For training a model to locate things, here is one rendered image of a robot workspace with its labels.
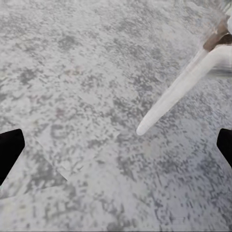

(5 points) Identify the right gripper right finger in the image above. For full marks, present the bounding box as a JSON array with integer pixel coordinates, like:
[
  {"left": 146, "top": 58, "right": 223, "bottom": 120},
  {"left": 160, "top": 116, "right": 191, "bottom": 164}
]
[{"left": 217, "top": 128, "right": 232, "bottom": 167}]

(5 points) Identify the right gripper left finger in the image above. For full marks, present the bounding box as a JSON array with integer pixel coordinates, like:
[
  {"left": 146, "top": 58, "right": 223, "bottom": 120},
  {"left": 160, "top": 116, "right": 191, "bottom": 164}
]
[{"left": 0, "top": 129, "right": 25, "bottom": 187}]

